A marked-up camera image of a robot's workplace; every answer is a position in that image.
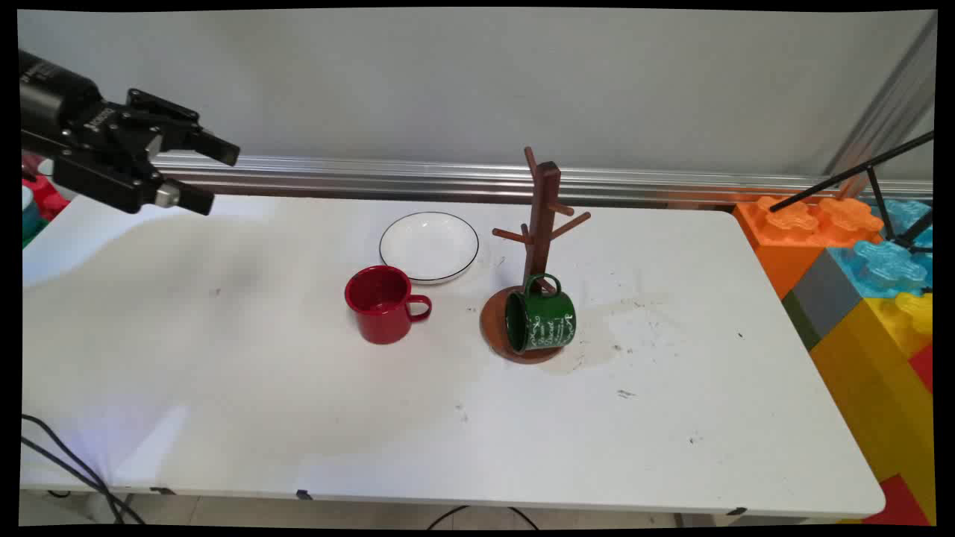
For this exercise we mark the red plastic object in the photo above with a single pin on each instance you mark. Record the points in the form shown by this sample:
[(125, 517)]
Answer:
[(46, 195)]

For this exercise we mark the aluminium frame rail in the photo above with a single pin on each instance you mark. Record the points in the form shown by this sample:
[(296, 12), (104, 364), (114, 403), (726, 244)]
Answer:
[(448, 179)]

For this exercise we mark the green enamel mug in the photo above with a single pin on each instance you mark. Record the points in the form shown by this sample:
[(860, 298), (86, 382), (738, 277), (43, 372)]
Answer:
[(543, 322)]

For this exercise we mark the white cup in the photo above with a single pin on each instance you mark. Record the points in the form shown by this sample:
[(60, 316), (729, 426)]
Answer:
[(45, 167)]

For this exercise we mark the white plate black rim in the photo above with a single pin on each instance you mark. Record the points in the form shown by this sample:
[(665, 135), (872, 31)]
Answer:
[(429, 246)]

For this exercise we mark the blue foam block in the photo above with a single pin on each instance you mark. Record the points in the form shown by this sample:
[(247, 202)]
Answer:
[(884, 265)]

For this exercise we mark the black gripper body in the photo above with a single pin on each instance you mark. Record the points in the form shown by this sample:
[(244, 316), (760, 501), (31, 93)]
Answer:
[(63, 101)]

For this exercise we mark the red enamel mug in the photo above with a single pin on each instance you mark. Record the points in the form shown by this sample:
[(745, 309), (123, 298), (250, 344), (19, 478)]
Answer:
[(382, 313)]

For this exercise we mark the aluminium frame post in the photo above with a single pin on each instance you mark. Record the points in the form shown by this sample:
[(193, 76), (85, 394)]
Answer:
[(888, 104)]

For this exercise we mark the grey foam block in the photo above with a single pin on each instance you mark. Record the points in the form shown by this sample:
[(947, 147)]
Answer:
[(824, 298)]

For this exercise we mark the red foam block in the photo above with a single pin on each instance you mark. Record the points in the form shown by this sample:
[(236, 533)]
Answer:
[(899, 503)]

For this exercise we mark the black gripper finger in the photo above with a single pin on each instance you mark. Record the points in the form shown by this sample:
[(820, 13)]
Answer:
[(213, 148), (186, 198)]

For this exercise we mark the wooden mug tree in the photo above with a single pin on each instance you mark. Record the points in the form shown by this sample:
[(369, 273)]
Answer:
[(542, 224)]

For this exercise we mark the teal plastic object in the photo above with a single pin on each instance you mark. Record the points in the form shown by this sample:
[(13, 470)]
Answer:
[(30, 216)]

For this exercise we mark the orange foam block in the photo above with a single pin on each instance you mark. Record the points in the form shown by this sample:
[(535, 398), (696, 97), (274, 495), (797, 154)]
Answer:
[(783, 239)]

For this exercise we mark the black tripod stand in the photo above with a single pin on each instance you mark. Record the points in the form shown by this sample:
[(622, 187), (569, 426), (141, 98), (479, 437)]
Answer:
[(850, 173)]

